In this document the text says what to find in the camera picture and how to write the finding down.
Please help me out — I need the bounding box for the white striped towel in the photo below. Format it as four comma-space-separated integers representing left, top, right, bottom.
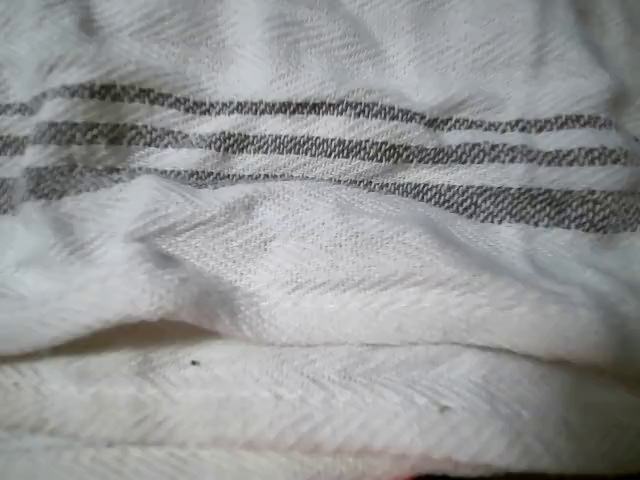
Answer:
0, 0, 640, 480

